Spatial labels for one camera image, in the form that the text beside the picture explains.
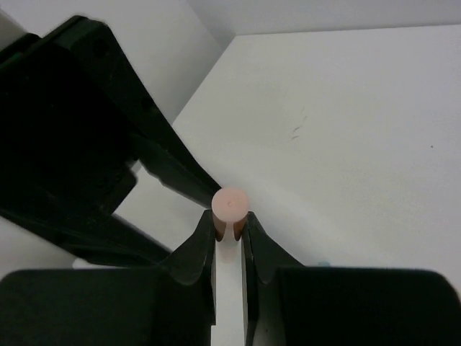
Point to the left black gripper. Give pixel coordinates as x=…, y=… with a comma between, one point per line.
x=75, y=118

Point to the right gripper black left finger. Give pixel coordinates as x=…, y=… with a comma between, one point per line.
x=186, y=292

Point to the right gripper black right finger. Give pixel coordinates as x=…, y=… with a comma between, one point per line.
x=262, y=258

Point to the peach concealer stick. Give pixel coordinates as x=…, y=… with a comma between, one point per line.
x=230, y=209

